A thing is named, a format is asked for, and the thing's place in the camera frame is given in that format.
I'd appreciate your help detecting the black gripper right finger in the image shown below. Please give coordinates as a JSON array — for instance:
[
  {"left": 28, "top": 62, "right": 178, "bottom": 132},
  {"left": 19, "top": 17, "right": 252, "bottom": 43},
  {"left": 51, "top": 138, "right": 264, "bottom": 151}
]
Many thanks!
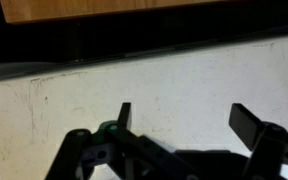
[{"left": 229, "top": 103, "right": 288, "bottom": 180}]

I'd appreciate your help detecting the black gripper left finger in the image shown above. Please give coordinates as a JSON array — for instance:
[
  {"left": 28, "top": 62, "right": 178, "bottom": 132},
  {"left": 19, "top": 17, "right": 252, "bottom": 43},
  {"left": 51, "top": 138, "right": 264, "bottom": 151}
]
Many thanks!
[{"left": 45, "top": 103, "right": 198, "bottom": 180}]

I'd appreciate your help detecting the white washing machine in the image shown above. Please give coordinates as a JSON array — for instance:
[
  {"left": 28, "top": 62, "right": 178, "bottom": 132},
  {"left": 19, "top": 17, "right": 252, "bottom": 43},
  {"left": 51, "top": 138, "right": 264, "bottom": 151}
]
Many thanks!
[{"left": 0, "top": 36, "right": 288, "bottom": 180}]

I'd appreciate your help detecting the wooden table top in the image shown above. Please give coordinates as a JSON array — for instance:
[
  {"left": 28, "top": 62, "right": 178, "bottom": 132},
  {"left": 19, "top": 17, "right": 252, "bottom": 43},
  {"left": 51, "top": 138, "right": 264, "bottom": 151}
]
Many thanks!
[{"left": 0, "top": 0, "right": 230, "bottom": 24}]

